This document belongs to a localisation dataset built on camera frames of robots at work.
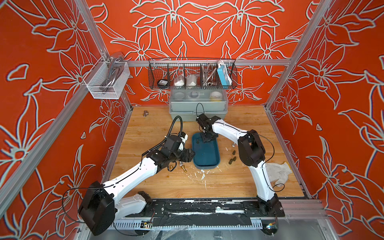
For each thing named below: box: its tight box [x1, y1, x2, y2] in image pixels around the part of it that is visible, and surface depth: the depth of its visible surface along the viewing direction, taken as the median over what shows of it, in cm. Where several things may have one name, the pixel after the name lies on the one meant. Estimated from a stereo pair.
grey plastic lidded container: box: [169, 89, 229, 122], surface depth 102 cm
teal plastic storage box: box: [192, 132, 221, 170], surface depth 96 cm
